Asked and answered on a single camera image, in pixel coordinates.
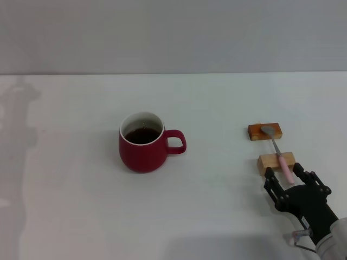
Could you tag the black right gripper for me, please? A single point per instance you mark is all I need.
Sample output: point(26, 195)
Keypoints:
point(306, 205)

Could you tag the red ceramic coffee cup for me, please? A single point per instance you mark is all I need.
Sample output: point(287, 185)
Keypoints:
point(141, 157)

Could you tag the light wooden notched block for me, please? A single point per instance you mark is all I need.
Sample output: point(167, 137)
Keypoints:
point(268, 161)

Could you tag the dark orange wooden block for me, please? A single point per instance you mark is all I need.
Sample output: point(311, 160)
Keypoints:
point(254, 131)

